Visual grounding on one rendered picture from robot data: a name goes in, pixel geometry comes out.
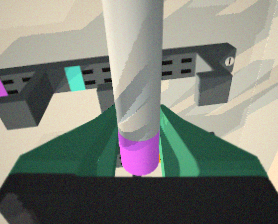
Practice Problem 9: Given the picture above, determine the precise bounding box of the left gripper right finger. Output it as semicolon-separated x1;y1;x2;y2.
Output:
159;104;269;178

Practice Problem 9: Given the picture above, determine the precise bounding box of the beige wall panel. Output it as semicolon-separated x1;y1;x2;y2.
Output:
0;0;278;187

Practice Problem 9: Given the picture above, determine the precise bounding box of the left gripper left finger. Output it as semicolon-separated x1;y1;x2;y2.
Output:
8;104;119;176

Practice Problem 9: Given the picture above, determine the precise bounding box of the grey metal bar with violet end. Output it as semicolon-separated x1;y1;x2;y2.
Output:
102;0;164;176

